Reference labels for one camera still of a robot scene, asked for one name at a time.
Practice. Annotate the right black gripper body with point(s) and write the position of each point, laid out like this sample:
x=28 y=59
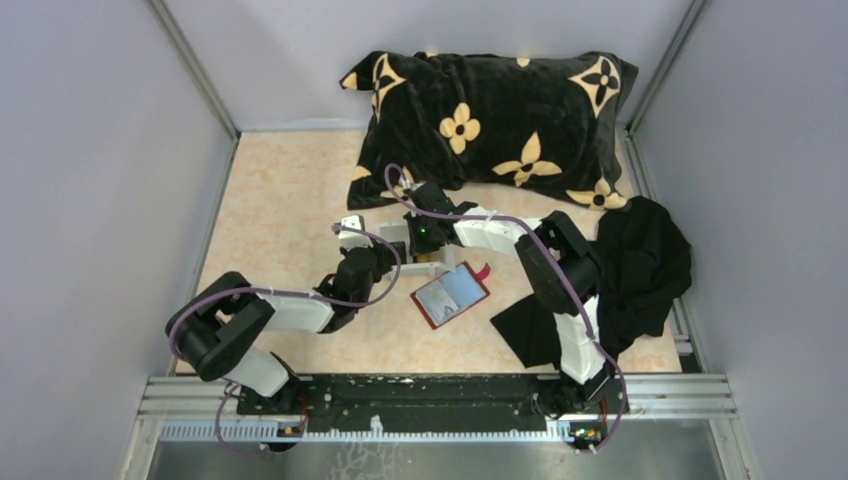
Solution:
x=423 y=237

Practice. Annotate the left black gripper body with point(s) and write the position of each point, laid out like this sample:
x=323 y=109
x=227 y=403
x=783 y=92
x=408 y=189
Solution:
x=383 y=267

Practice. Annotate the white plastic card box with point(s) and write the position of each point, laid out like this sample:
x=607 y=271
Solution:
x=418 y=265

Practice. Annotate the red card holder wallet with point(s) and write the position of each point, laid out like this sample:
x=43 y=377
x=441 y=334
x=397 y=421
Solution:
x=451 y=294

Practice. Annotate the white credit card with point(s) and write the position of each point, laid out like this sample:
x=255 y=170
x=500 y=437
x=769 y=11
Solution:
x=437 y=303

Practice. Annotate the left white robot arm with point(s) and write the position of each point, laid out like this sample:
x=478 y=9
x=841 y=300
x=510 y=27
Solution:
x=216 y=332

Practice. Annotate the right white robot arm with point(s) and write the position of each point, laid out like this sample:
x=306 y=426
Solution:
x=557 y=323

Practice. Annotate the black pillow with yellow flowers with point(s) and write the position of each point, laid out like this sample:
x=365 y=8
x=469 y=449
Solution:
x=543 y=125

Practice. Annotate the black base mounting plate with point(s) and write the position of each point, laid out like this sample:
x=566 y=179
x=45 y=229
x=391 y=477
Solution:
x=492 y=403

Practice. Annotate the black cloth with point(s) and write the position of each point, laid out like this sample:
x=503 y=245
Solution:
x=647 y=264

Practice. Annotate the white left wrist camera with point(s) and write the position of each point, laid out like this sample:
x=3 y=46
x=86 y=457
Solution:
x=351 y=232

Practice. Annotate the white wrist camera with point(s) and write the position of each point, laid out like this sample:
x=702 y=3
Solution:
x=351 y=232
x=405 y=183

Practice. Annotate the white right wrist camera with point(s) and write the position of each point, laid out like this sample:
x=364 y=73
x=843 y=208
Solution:
x=405 y=183

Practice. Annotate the white slotted cable duct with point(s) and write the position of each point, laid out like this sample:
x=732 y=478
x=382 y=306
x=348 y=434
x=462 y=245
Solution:
x=271 y=432

